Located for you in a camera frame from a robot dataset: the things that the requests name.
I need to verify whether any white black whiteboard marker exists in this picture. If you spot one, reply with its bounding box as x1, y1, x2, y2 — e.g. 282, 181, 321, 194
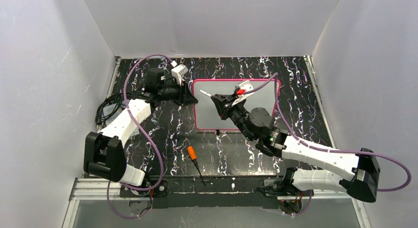
199, 90, 212, 98

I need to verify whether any pink framed whiteboard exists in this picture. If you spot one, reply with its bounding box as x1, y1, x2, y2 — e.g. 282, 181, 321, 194
191, 79, 275, 131

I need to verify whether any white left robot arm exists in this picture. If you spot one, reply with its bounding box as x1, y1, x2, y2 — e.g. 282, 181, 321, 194
83, 64, 198, 187

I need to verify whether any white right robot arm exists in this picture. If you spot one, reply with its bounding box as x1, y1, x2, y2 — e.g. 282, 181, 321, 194
210, 94, 381, 203

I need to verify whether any clear plastic screw box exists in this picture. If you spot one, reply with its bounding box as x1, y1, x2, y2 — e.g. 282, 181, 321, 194
98, 103, 122, 129

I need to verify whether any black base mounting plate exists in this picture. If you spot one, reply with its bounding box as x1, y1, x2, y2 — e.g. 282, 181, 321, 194
120, 175, 314, 211

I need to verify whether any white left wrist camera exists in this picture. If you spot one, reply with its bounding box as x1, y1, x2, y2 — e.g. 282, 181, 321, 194
171, 64, 189, 85

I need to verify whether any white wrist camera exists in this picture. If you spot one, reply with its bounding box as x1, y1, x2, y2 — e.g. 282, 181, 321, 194
171, 64, 189, 85
232, 80, 254, 106

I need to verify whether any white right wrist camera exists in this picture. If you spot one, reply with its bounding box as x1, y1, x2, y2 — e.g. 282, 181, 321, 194
232, 80, 254, 106

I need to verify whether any orange handled screwdriver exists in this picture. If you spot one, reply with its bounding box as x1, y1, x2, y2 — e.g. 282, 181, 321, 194
187, 146, 206, 186

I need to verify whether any black coiled ethernet cable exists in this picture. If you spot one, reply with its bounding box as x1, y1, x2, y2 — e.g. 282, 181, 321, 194
95, 93, 131, 126

